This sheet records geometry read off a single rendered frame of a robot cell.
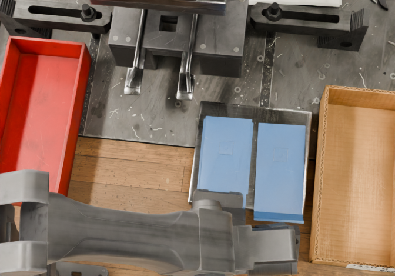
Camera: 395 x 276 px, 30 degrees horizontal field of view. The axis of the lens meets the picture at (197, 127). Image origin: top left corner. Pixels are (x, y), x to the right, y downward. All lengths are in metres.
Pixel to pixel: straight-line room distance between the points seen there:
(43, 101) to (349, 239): 0.51
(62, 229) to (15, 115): 0.52
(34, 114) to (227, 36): 0.32
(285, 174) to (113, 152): 0.26
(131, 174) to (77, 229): 0.44
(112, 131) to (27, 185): 0.48
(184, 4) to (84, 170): 0.32
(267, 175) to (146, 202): 0.18
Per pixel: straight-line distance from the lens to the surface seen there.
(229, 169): 1.09
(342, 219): 1.11
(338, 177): 1.12
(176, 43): 1.10
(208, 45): 1.09
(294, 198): 1.08
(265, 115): 1.12
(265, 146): 1.10
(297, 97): 1.16
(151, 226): 0.74
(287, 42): 1.19
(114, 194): 1.12
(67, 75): 1.19
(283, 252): 0.85
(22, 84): 1.20
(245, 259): 0.85
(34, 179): 0.68
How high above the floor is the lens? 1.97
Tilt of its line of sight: 71 degrees down
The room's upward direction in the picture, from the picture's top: 6 degrees counter-clockwise
